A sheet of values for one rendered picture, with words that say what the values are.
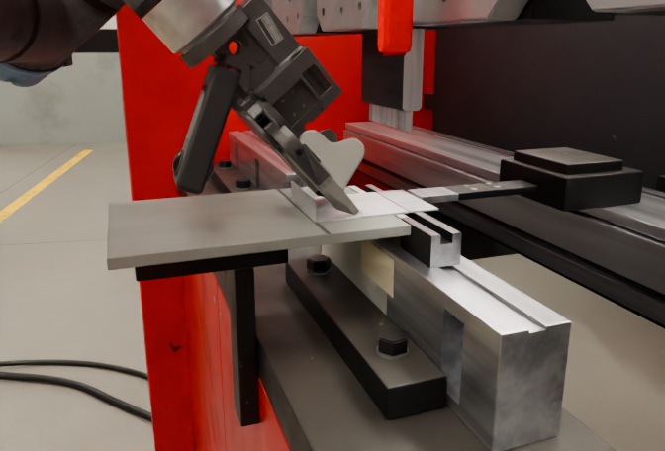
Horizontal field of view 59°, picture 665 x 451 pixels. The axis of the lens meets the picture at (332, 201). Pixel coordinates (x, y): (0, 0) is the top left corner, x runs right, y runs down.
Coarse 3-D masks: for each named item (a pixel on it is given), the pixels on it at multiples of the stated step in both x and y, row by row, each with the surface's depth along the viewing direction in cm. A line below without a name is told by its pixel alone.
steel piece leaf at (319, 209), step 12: (300, 192) 59; (372, 192) 65; (300, 204) 59; (312, 204) 55; (324, 204) 61; (360, 204) 61; (372, 204) 61; (384, 204) 61; (396, 204) 61; (312, 216) 56; (324, 216) 56; (336, 216) 56; (348, 216) 56; (360, 216) 56; (372, 216) 57
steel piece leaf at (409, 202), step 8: (376, 192) 66; (384, 192) 65; (392, 192) 65; (400, 192) 65; (392, 200) 62; (400, 200) 62; (408, 200) 62; (416, 200) 62; (408, 208) 59; (416, 208) 59; (424, 208) 59; (432, 208) 59
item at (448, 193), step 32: (512, 160) 73; (544, 160) 68; (576, 160) 66; (608, 160) 66; (416, 192) 64; (448, 192) 64; (480, 192) 65; (512, 192) 66; (544, 192) 66; (576, 192) 64; (608, 192) 65; (640, 192) 67
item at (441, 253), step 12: (408, 216) 60; (420, 216) 57; (420, 228) 53; (432, 228) 55; (444, 228) 53; (408, 240) 56; (420, 240) 53; (432, 240) 51; (444, 240) 53; (456, 240) 52; (408, 252) 56; (420, 252) 53; (432, 252) 52; (444, 252) 52; (456, 252) 52; (432, 264) 52; (444, 264) 52; (456, 264) 53
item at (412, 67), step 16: (368, 32) 61; (416, 32) 54; (368, 48) 62; (416, 48) 54; (368, 64) 62; (384, 64) 58; (400, 64) 55; (416, 64) 55; (368, 80) 62; (384, 80) 59; (400, 80) 55; (416, 80) 55; (368, 96) 63; (384, 96) 59; (400, 96) 56; (416, 96) 56; (384, 112) 61; (400, 112) 58; (400, 128) 58
